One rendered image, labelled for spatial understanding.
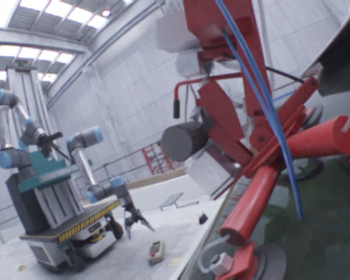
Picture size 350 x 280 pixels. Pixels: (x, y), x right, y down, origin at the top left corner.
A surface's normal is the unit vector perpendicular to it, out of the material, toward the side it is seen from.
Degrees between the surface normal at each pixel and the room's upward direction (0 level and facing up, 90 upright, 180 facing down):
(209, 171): 90
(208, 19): 90
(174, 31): 90
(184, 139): 90
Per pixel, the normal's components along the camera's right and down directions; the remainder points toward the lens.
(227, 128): -0.44, 0.18
